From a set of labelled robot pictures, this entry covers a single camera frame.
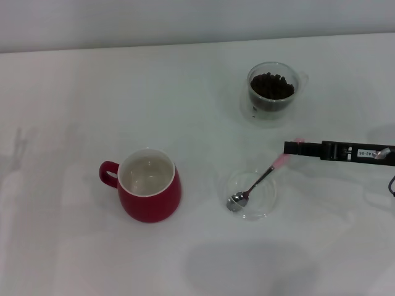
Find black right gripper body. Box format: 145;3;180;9
321;140;395;167

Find pink handled metal spoon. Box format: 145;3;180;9
227;138;305;213

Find red ceramic mug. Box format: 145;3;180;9
98;148;183;223

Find clear glass cup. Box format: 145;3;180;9
247;61;309;112

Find dark coffee beans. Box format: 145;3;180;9
249;72;296;101

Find clear glass saucer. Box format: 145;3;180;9
217;168;278;221

